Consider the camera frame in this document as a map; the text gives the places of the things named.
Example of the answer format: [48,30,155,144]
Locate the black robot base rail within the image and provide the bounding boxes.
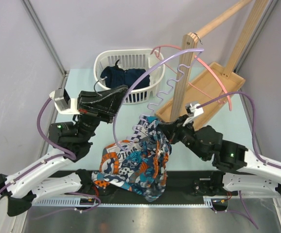
[55,169,228,206]

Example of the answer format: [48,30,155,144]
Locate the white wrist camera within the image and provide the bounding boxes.
[183,101,204,126]
[49,88,80,115]

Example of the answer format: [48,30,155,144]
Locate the pink clothes hanger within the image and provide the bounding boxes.
[150,43,233,112]

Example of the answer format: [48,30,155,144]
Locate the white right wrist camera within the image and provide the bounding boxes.
[183,101,204,126]

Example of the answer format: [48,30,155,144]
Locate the navy blue shorts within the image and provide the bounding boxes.
[100,59,150,101]

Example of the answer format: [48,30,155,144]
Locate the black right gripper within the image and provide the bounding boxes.
[158,115,207,161]

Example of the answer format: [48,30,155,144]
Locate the white slotted cable duct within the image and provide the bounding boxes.
[33,195,228,209]

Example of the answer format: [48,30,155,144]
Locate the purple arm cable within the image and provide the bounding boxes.
[0,98,77,211]
[196,91,281,175]

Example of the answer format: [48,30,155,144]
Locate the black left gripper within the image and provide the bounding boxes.
[75,85,127,142]

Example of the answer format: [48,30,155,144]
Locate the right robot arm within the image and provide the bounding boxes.
[158,115,281,196]

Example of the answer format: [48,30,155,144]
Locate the lilac clothes hanger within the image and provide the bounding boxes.
[93,48,205,152]

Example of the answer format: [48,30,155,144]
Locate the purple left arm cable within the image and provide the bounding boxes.
[0,98,77,211]

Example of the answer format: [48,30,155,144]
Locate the white plastic basket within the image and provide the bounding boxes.
[93,49,165,104]

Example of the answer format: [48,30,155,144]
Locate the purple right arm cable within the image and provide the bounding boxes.
[196,91,281,175]

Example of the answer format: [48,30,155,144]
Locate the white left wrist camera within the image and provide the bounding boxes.
[49,88,80,115]

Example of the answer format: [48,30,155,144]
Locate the wooden clothes rack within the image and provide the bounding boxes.
[155,0,269,129]

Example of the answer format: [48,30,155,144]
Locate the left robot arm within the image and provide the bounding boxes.
[0,85,128,217]

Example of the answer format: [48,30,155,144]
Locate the colourful patterned shorts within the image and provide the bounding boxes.
[91,116,172,194]

